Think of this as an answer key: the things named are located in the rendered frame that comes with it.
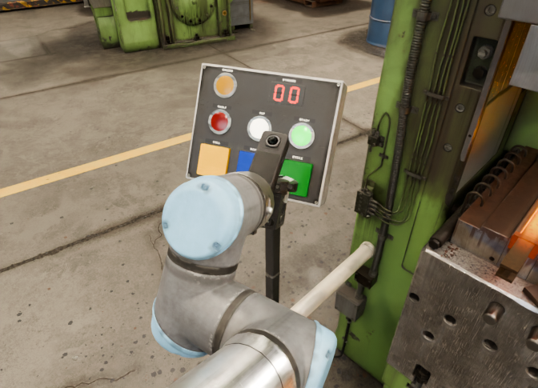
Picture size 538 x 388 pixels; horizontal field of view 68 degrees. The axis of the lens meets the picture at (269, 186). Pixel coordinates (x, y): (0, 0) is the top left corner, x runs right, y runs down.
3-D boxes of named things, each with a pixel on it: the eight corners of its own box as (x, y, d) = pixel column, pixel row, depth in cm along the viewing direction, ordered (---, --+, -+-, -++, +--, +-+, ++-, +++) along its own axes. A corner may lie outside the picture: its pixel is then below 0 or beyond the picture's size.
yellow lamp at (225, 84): (226, 98, 92) (226, 81, 89) (214, 93, 94) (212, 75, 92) (237, 94, 93) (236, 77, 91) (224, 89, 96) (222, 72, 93)
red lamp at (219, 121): (221, 135, 93) (220, 118, 90) (209, 129, 95) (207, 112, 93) (231, 130, 95) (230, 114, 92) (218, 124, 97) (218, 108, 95)
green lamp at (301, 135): (304, 150, 87) (305, 133, 85) (288, 142, 90) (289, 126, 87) (313, 145, 89) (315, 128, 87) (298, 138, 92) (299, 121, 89)
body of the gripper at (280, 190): (246, 214, 73) (219, 226, 62) (254, 169, 72) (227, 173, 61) (286, 224, 71) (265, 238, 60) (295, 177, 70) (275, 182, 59)
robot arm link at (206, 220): (146, 250, 46) (166, 166, 44) (198, 229, 58) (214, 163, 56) (218, 279, 44) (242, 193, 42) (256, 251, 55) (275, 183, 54)
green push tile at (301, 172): (306, 198, 88) (312, 164, 87) (274, 191, 90) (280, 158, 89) (308, 197, 90) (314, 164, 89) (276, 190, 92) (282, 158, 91)
